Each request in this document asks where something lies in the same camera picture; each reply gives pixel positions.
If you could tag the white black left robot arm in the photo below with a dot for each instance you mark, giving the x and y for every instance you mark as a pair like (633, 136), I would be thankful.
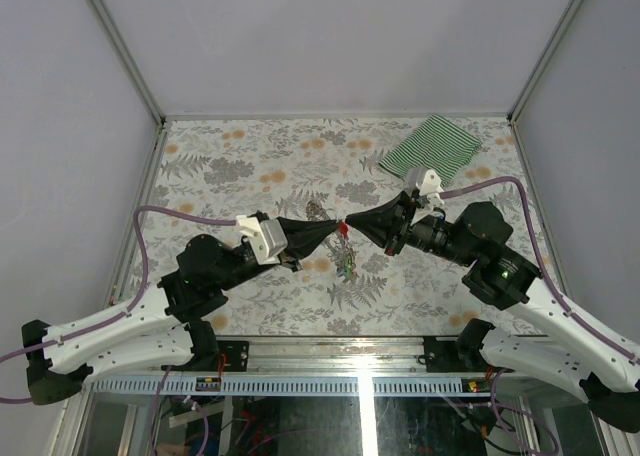
(165, 325)

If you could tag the green white striped cloth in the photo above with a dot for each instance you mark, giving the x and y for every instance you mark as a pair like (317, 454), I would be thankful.
(437, 144)

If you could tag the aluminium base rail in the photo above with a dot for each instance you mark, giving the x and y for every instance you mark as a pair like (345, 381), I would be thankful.
(322, 366)

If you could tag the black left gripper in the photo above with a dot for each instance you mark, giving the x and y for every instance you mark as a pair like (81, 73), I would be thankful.
(301, 239)

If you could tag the key with red tag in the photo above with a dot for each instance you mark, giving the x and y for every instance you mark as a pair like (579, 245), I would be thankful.
(343, 229)

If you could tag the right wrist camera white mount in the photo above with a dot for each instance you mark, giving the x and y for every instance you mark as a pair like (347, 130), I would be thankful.
(424, 187)

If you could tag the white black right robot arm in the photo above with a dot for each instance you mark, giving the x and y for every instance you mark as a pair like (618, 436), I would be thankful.
(594, 363)

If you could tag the floral tablecloth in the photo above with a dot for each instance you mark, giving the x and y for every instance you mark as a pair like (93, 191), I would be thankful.
(304, 169)

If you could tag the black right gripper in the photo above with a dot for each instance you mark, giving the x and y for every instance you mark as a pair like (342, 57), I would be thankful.
(388, 223)

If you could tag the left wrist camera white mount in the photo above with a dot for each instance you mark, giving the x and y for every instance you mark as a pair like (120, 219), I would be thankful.
(266, 238)

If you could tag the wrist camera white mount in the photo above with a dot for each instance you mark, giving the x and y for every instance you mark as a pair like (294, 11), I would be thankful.
(266, 238)
(424, 187)

